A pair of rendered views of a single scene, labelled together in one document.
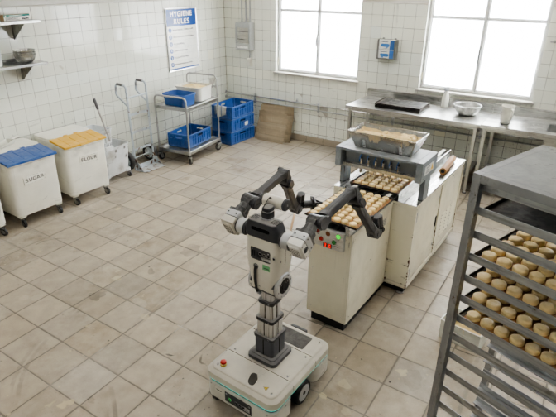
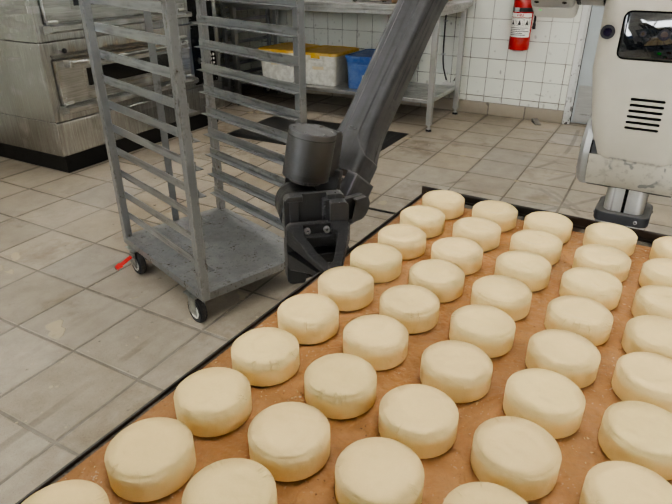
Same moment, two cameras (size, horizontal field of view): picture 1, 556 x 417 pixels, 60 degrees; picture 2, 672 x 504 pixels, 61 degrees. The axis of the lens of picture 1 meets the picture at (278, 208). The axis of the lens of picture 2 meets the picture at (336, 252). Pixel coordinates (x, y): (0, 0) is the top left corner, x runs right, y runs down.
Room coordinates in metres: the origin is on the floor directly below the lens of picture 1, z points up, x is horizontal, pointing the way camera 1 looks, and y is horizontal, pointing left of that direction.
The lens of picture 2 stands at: (3.48, -0.67, 1.18)
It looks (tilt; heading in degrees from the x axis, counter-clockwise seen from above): 27 degrees down; 176
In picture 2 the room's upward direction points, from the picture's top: straight up
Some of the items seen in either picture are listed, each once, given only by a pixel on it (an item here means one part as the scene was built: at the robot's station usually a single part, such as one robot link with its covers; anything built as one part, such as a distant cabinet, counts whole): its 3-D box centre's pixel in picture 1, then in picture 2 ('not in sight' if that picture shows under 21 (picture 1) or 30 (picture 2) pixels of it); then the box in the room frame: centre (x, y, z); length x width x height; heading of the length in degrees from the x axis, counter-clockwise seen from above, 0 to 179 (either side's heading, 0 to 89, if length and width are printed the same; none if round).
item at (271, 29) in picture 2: (517, 415); (239, 25); (1.26, -0.87, 0.96); 0.64 x 0.03 x 0.03; 39
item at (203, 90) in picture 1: (194, 91); not in sight; (7.02, 1.22, 0.90); 0.44 x 0.36 x 0.20; 66
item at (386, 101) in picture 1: (402, 103); not in sight; (6.27, -1.61, 0.93); 0.60 x 0.40 x 0.01; 58
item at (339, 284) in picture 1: (350, 256); not in sight; (3.22, -0.56, 0.45); 0.70 x 0.34 x 0.90; 145
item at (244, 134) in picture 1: (233, 133); not in sight; (7.62, 0.73, 0.10); 0.60 x 0.40 x 0.20; 145
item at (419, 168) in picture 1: (384, 169); not in sight; (3.64, -0.85, 1.01); 0.72 x 0.33 x 0.34; 55
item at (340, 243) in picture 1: (328, 237); not in sight; (2.92, -0.35, 0.77); 0.24 x 0.04 x 0.14; 55
